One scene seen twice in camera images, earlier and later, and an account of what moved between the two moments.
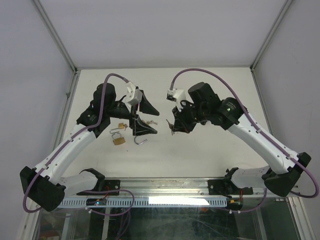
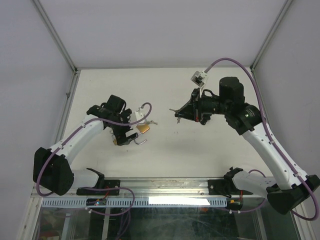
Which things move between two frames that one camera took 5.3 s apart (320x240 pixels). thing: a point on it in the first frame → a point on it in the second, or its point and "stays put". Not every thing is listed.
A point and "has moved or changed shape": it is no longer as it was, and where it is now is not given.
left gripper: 139,128 → 121,136
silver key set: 149,122 stays put
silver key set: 171,127 has moved or changed shape
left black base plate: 108,185 stays put
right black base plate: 225,187 stays put
